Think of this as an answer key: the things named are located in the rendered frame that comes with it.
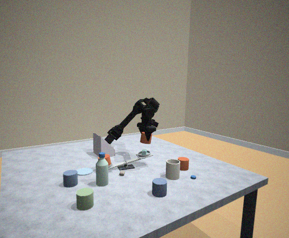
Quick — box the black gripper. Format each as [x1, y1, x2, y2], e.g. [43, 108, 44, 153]
[137, 116, 156, 141]

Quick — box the pale blue round dish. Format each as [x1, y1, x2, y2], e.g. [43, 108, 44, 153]
[77, 168, 93, 176]

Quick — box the grey balance beam with round pans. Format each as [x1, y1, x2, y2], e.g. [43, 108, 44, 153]
[108, 150, 153, 170]

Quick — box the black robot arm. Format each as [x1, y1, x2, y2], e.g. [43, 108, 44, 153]
[105, 98, 159, 144]

